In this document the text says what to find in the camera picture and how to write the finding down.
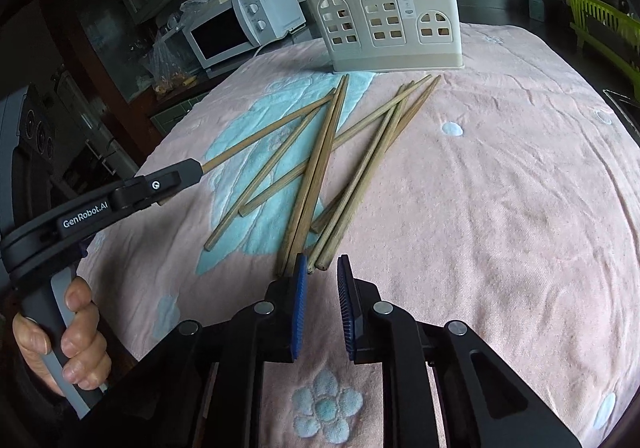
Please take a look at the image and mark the clear plastic bag of food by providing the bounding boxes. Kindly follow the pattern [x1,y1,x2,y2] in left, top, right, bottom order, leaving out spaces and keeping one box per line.
[145,28,201,96]

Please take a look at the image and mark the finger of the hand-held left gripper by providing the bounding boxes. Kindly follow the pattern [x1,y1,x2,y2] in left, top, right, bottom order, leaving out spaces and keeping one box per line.
[111,159,203,211]

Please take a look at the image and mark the pile of wooden chopsticks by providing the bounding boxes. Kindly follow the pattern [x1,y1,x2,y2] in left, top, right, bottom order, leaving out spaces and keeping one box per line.
[204,72,442,276]

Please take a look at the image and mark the person's left hand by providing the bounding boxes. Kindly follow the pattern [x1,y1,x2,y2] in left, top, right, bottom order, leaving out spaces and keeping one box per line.
[12,276,113,397]

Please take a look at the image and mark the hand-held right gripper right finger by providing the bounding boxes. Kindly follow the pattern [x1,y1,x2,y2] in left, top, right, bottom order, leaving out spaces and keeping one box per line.
[336,255,583,448]

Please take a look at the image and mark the wooden chopstick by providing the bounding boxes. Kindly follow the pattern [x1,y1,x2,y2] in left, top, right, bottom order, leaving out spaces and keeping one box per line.
[199,90,337,173]

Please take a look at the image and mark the green base cabinet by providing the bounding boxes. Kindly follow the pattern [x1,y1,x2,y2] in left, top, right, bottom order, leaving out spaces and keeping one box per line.
[150,90,211,136]

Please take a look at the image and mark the beige plastic chopstick holder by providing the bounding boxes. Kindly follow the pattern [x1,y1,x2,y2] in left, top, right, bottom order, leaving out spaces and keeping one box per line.
[301,0,465,74]

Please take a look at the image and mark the green plastic dish rack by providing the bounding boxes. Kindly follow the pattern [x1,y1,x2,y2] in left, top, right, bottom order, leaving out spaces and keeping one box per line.
[565,0,640,101]

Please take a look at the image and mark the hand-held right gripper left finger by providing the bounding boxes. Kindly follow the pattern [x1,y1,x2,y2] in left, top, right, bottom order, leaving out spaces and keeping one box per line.
[82,253,308,448]

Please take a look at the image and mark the pink floral towel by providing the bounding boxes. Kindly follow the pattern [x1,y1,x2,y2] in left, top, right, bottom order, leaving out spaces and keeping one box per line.
[75,20,633,448]

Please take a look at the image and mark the black glass stovetop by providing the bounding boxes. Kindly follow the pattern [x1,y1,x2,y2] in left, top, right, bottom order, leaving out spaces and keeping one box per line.
[602,88,640,149]

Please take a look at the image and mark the white microwave oven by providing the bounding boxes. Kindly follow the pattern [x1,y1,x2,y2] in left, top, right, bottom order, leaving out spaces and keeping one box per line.
[180,0,307,71]

